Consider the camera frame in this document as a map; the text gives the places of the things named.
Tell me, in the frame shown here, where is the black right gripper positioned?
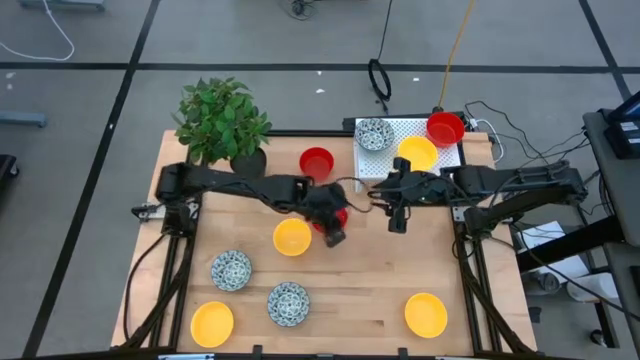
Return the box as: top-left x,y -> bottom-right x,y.
372,157 -> 454,235

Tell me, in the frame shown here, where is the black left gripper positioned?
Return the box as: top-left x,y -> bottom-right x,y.
298,183 -> 350,249

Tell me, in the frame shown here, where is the red mini bowl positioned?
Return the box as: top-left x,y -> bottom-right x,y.
298,146 -> 336,182
426,111 -> 466,149
310,206 -> 350,235

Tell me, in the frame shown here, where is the yellow mini bowl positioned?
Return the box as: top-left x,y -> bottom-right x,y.
189,300 -> 235,349
397,135 -> 440,173
272,217 -> 314,258
403,292 -> 449,339

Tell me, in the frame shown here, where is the blue white patterned bowl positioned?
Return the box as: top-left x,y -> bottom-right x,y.
210,249 -> 253,293
266,281 -> 312,329
354,117 -> 396,152

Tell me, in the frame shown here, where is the white perforated metal shelf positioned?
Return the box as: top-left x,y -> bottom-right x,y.
353,117 -> 464,195

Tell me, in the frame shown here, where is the black plant pot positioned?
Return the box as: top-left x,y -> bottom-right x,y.
229,148 -> 269,179

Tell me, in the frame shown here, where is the green leafy plant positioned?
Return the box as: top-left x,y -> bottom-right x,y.
172,76 -> 274,166

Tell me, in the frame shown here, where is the black desk support beam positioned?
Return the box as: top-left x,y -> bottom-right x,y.
514,214 -> 626,274

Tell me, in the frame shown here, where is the white plastic bag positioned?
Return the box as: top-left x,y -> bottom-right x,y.
519,222 -> 621,306

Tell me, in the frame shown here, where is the grey desk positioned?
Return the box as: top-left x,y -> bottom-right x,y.
582,109 -> 640,360

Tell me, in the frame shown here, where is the black device on desk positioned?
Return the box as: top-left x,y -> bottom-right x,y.
602,91 -> 640,160

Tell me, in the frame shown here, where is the grey furniture foot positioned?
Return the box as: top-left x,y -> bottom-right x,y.
0,112 -> 48,128

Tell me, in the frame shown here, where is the white power adapter cable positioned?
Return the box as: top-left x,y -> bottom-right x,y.
467,117 -> 506,164

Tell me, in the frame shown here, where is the coiled black cable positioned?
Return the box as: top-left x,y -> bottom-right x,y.
368,58 -> 393,114

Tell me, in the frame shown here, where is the black aluminium support frame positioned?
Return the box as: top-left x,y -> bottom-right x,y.
449,204 -> 539,356
119,149 -> 211,351

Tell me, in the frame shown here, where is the yellow cable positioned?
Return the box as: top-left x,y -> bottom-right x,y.
437,0 -> 477,110

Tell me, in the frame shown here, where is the black base cable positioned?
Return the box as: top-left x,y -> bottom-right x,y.
122,232 -> 171,342

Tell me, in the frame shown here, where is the white floor cable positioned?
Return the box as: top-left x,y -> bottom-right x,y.
0,0 -> 76,62

